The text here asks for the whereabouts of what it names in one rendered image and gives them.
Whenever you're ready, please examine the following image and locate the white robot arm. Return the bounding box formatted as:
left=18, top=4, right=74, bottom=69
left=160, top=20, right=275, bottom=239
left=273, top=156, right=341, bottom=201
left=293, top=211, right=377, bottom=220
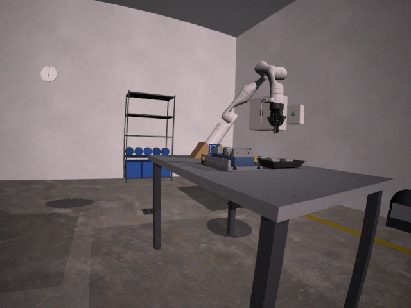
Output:
left=205, top=61, right=287, bottom=145

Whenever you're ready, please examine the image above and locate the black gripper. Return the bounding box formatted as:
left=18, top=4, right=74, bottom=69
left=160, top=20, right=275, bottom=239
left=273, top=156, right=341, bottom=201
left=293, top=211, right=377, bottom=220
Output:
left=267, top=103, right=286, bottom=134

